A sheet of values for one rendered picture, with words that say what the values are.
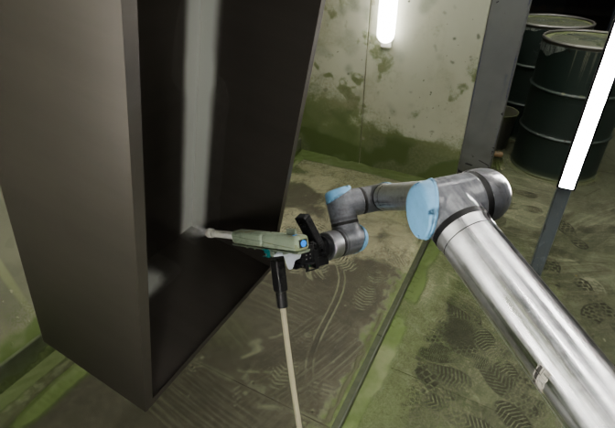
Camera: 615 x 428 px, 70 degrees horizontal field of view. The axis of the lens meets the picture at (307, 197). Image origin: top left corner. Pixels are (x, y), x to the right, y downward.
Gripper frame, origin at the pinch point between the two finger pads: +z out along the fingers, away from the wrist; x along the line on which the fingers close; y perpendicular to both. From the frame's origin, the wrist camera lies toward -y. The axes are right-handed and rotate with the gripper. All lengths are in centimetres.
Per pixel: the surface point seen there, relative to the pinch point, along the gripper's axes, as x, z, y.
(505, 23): 1, -161, -89
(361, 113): 91, -152, -54
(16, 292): 96, 46, 17
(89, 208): -15, 51, -18
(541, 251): -27, -123, 19
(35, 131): -12, 57, -32
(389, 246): 43, -110, 22
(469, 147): 31, -179, -27
